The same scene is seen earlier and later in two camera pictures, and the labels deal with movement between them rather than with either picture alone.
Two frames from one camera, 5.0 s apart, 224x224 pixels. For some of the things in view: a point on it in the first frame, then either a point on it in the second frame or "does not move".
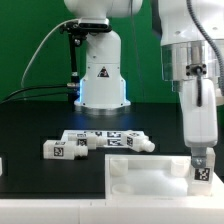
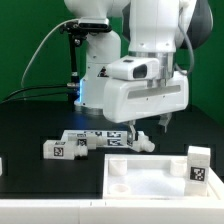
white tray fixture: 154,177 does not move
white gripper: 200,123 -> 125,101
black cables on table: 3,100 does not move
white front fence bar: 111,211 does not move
